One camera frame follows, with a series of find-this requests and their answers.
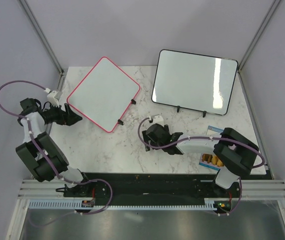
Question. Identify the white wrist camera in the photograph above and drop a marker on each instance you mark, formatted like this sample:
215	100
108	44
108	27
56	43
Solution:
156	119
53	96

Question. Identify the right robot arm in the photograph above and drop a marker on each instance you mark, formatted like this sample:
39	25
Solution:
238	154

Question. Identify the black framed whiteboard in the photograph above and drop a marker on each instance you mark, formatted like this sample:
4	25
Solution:
194	82

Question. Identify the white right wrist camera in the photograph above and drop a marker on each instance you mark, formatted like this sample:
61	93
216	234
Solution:
156	119

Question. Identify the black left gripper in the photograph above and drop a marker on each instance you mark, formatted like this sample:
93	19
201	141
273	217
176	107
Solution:
68	118

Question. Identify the black whiteboard clip near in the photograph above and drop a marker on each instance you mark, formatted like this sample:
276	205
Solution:
120	122

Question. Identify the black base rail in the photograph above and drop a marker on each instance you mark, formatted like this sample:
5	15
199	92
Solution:
151	188

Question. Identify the white slotted cable duct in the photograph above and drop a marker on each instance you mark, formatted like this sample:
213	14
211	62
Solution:
60	204

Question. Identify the dog picture book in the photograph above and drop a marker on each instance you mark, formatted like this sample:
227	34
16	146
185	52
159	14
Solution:
209	160

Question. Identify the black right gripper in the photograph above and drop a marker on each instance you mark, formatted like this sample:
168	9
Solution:
146	138

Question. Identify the pink framed whiteboard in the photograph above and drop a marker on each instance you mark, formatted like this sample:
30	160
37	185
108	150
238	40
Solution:
104	94

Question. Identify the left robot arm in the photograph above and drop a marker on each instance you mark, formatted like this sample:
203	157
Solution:
38	151

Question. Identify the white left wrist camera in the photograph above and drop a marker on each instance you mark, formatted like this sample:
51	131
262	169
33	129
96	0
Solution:
53	96

